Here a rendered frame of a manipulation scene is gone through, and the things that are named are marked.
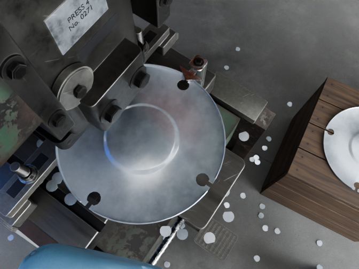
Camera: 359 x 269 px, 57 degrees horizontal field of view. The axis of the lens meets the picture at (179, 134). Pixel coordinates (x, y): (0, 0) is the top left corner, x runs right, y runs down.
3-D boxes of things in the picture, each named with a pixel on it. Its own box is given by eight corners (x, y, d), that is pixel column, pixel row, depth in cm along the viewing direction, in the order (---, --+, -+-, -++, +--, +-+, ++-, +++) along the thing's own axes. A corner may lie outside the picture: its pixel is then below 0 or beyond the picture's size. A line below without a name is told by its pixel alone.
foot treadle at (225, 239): (236, 237, 116) (239, 236, 111) (220, 262, 113) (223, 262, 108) (105, 145, 127) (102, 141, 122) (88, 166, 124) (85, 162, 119)
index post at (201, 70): (204, 84, 70) (209, 58, 61) (196, 94, 69) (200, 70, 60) (194, 77, 70) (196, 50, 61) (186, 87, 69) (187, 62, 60)
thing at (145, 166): (126, 40, 64) (126, 38, 63) (255, 119, 59) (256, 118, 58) (21, 157, 56) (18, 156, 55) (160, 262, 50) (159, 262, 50)
